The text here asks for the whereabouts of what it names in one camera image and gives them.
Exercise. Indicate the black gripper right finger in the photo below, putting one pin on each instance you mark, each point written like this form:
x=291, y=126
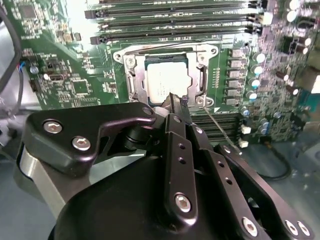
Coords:
x=218, y=172

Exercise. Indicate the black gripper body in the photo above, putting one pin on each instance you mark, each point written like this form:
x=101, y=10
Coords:
x=112, y=205

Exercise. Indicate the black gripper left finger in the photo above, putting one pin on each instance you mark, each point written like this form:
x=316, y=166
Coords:
x=75, y=130

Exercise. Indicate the metal socket cover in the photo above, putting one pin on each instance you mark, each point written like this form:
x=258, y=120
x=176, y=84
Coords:
x=139, y=82

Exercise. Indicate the silver CPU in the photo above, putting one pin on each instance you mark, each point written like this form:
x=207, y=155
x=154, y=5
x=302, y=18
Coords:
x=167, y=77

